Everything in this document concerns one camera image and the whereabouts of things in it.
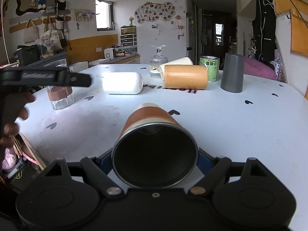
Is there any white cylinder cup lying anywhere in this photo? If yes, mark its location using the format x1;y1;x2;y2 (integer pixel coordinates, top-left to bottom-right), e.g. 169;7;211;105
102;72;144;95

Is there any brown banded steel cup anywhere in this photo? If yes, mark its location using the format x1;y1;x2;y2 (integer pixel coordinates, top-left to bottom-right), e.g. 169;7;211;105
112;103;199;189

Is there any inverted clear stemmed glass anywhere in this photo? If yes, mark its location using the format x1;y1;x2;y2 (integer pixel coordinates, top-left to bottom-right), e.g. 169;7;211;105
149;45;169;78

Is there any small drawer organiser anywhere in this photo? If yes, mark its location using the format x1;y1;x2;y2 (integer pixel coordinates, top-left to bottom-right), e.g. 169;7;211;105
120;25;138;47

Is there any green tin can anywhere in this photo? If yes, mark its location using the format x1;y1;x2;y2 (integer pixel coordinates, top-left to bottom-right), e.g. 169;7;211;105
199;56;220;82

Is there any cloud shaped photo board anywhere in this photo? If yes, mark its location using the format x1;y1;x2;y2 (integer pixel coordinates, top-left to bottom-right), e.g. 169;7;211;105
134;2;175;24

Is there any hanging woven tote bag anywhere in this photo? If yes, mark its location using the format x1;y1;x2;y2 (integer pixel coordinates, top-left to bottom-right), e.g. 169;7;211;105
23;19;39;44

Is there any clear glass with brown band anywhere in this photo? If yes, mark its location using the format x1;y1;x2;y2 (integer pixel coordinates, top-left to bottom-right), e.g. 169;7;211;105
44;58;75;111

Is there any wooden bamboo cup lying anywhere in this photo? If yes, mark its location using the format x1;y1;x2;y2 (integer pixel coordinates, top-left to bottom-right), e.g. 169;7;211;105
163;65;208;90

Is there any person's left hand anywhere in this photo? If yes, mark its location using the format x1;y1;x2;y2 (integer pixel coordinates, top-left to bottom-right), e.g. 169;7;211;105
1;92;35;161

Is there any cream paper cup lying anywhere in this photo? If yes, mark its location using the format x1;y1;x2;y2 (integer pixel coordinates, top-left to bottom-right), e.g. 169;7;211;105
159;57;193;80

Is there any grey inverted cup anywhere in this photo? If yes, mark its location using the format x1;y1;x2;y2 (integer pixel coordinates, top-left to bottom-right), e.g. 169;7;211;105
220;53;244;93

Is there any pink bean bag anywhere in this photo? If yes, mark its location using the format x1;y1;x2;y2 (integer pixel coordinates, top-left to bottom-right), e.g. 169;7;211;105
244;56;276;80

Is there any black hanging coat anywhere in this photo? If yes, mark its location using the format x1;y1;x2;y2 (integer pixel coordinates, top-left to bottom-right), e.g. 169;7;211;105
252;0;276;62

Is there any white small appliance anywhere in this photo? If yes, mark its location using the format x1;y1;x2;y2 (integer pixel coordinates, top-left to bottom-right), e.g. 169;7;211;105
104;48;115;59

